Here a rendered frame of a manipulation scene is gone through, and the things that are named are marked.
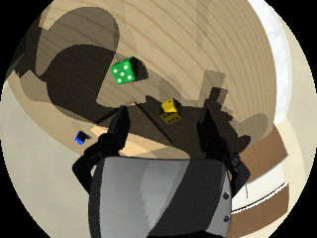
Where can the yellow die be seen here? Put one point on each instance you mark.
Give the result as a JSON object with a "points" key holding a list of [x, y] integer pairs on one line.
{"points": [[169, 111]]}

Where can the blue die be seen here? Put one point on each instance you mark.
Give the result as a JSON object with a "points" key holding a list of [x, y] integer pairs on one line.
{"points": [[80, 138]]}

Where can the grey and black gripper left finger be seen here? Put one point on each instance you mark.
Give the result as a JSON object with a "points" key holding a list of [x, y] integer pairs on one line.
{"points": [[115, 137]]}

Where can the tan square mat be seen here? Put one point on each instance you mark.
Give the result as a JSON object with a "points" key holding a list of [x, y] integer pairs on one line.
{"points": [[144, 135]]}

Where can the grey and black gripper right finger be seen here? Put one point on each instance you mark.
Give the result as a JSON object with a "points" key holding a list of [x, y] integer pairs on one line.
{"points": [[216, 148]]}

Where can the green die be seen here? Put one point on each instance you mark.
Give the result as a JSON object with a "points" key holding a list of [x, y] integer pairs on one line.
{"points": [[125, 70]]}

